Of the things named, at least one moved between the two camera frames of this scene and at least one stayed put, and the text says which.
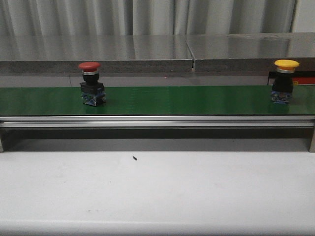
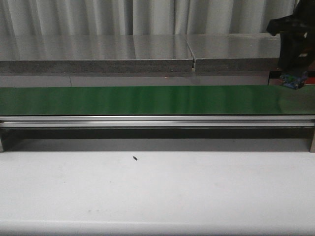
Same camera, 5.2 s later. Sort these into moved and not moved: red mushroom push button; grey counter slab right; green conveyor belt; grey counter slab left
Moved: red mushroom push button
Not moved: grey counter slab left; grey counter slab right; green conveyor belt
